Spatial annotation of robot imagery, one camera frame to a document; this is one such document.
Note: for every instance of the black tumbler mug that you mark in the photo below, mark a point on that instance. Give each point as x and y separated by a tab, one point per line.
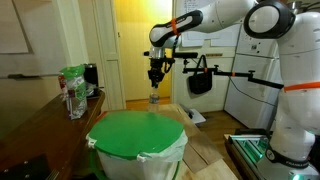
91	75

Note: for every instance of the clear plastic water bottle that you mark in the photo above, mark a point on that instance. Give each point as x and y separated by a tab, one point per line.
153	100

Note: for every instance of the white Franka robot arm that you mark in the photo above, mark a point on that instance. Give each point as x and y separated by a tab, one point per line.
296	110

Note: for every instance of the white compost bin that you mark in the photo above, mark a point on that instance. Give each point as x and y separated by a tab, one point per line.
140	168

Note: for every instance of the white flat floor object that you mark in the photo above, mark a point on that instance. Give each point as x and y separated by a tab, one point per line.
196	116

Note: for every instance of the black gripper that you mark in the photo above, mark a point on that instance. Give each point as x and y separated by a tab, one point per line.
156	68

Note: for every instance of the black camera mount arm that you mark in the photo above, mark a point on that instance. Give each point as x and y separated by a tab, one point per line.
240	74

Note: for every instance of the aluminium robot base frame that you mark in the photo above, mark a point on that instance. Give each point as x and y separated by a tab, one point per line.
245	150

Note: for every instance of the green-topped plastic snack bag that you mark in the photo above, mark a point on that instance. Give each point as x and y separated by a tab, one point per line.
77	96

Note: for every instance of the white panelled door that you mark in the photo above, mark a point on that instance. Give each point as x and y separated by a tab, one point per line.
110	53

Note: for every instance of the green round bin lid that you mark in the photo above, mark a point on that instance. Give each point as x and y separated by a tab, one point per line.
135	133

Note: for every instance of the black bar camera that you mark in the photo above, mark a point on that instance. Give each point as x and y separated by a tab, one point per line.
186	55

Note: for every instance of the framed board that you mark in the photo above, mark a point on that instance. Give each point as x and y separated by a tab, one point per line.
13	26

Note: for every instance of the white refrigerator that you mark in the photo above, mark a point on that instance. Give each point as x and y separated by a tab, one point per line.
253	83

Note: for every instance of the black hanging bag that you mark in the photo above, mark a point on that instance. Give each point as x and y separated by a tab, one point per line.
201	83

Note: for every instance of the red can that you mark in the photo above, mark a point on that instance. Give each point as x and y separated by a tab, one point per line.
62	84

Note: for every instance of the dark wooden side table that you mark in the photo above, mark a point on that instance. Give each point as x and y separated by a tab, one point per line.
43	133

